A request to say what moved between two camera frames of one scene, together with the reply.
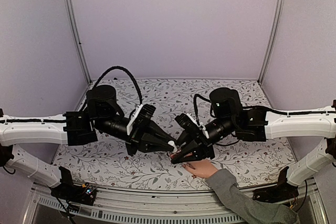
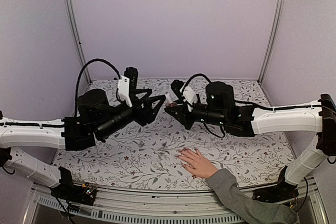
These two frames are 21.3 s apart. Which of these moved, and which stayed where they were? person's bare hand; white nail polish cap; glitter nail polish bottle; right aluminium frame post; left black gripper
Moved: white nail polish cap; glitter nail polish bottle; left black gripper
Stayed: right aluminium frame post; person's bare hand
